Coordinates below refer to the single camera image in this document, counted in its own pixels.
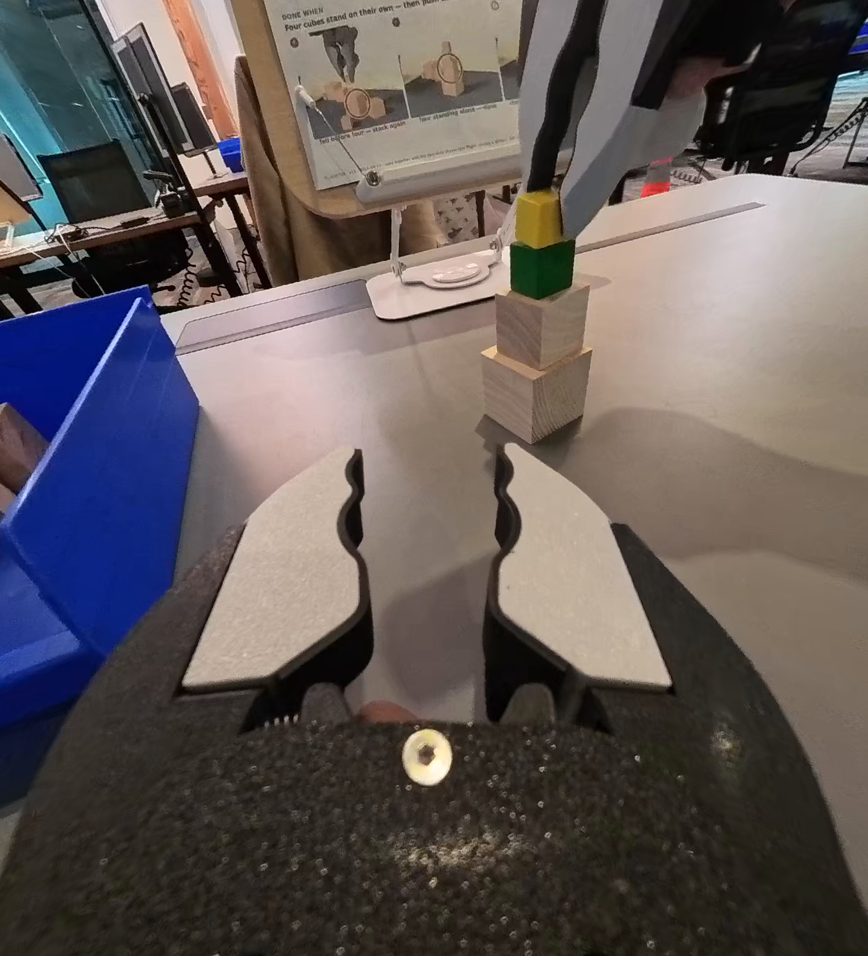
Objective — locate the black office chair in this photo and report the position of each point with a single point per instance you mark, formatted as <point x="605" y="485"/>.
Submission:
<point x="105" y="179"/>
<point x="770" y="97"/>

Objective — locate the small blue bin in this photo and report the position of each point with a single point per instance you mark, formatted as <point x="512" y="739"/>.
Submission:
<point x="232" y="155"/>

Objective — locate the medium plain wooden cube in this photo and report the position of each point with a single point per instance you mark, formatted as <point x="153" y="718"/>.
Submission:
<point x="542" y="328"/>

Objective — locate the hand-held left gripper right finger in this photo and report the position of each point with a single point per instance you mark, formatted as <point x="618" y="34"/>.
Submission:
<point x="576" y="590"/>

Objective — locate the small computer monitor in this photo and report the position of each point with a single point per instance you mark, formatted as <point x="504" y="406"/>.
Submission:
<point x="193" y="119"/>

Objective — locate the wooden desk with black frame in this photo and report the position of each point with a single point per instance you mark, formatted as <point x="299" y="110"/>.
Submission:
<point x="105" y="228"/>

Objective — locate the orange traffic cone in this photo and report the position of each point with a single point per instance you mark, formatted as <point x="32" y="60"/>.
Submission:
<point x="656" y="183"/>

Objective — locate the yellow wooden cube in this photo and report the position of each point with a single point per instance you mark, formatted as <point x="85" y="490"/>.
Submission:
<point x="537" y="220"/>

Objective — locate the light plywood board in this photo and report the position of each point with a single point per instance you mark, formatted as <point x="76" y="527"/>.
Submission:
<point x="277" y="112"/>

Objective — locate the printed white cloth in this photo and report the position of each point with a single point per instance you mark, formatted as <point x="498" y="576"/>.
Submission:
<point x="463" y="220"/>

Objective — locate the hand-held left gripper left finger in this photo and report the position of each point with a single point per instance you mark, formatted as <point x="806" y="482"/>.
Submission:
<point x="284" y="590"/>

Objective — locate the instruction sheet in clear holder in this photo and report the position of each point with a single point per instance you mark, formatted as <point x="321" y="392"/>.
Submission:
<point x="404" y="134"/>

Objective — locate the brown fabric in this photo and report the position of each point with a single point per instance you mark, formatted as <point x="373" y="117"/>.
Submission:
<point x="307" y="246"/>

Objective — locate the large computer monitor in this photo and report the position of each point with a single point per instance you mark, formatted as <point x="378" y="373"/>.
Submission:
<point x="146" y="82"/>

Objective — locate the green wooden cube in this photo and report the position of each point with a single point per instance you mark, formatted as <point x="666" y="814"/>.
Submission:
<point x="542" y="269"/>

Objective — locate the large plain wooden cube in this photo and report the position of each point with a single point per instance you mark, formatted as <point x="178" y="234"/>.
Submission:
<point x="534" y="396"/>

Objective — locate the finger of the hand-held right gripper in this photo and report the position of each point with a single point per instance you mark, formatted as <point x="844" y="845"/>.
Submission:
<point x="613" y="149"/>
<point x="538" y="75"/>

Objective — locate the large blue plastic bin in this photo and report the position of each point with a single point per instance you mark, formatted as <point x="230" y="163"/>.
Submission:
<point x="105" y="485"/>

